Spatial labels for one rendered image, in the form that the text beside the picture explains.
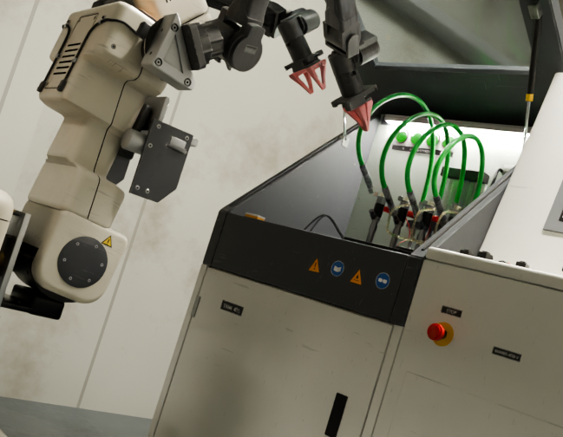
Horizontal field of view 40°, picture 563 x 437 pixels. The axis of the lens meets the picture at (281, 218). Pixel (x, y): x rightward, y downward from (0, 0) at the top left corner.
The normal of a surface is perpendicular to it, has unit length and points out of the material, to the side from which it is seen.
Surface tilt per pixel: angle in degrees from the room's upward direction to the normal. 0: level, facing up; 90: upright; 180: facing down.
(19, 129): 90
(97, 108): 90
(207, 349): 90
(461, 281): 90
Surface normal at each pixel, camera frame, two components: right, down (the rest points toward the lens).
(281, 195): 0.71, 0.16
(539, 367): -0.64, -0.26
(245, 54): 0.63, 0.54
